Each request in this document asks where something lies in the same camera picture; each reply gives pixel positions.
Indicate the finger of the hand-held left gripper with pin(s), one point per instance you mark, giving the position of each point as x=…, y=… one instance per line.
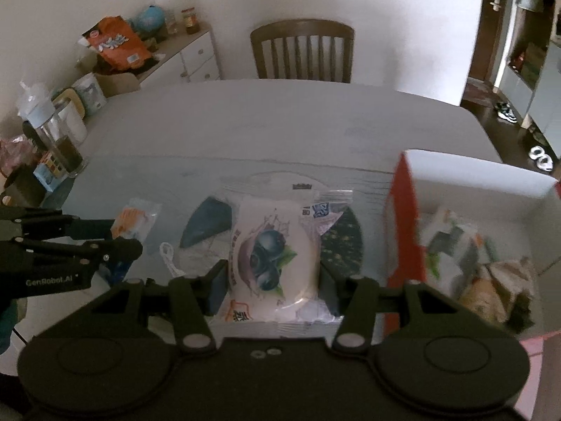
x=118, y=250
x=52, y=226

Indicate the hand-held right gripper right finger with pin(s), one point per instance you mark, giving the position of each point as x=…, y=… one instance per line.
x=328, y=290

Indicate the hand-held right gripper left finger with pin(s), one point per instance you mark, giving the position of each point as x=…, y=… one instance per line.
x=217, y=287

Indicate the small clear orange candy packet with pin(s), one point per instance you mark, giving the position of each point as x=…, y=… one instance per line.
x=131, y=221

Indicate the blueberry bread packet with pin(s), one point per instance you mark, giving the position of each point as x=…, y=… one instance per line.
x=271, y=250

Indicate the red cardboard box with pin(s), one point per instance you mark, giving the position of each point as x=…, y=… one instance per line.
x=403, y=228

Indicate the white marble desktop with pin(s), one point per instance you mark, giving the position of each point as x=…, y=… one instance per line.
x=285, y=118

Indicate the colourful cube box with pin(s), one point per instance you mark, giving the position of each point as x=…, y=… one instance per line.
x=50, y=171

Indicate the clear packet blue print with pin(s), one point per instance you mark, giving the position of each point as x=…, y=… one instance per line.
x=326, y=210

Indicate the pink plastic bag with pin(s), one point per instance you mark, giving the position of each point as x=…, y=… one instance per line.
x=13, y=151

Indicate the white green snack packet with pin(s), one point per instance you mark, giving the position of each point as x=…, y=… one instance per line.
x=440, y=245

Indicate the blue white printed carton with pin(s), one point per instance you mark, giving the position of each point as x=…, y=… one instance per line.
x=90, y=90

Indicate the yellow plush dog toy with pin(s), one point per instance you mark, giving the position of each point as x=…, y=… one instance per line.
x=482, y=300

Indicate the brown cardboard box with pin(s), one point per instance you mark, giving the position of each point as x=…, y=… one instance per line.
x=116, y=81

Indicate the orange snack bag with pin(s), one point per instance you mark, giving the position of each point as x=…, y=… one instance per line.
x=116, y=44

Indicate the white drawer cabinet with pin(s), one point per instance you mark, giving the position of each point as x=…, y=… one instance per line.
x=193, y=59

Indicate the blue round toy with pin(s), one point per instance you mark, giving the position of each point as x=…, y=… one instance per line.
x=151, y=17

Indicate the small glass jar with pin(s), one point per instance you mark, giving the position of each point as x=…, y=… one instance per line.
x=171, y=22

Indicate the wooden chair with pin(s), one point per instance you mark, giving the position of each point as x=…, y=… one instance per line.
x=302, y=50

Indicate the red lid jar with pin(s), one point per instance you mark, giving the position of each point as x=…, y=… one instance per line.
x=190, y=19

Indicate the white slippers pair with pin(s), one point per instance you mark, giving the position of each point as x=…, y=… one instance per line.
x=541, y=158

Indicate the dark sneakers pair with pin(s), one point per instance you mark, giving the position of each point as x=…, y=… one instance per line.
x=506, y=112

